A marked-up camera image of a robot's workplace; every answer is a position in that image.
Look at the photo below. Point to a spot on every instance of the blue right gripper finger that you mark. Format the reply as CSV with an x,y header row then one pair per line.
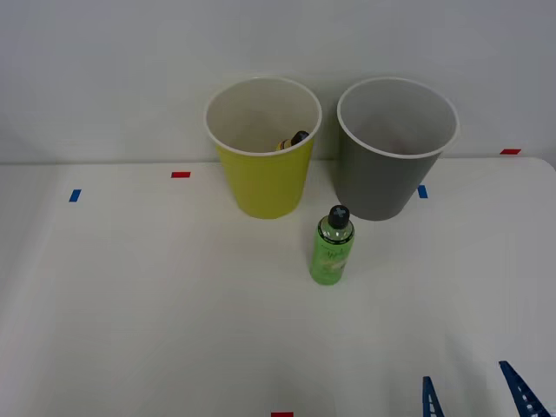
x,y
523,395
431,401

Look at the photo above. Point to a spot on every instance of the yellow-green plastic bin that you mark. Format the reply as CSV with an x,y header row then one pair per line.
x,y
267,187

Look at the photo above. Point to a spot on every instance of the green plastic bottle black cap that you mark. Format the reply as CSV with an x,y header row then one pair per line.
x,y
329,260

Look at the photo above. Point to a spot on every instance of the grey plastic bin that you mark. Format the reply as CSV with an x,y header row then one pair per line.
x,y
382,182

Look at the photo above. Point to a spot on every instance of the yellow plastic bottle black cap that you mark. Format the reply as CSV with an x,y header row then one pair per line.
x,y
292,140

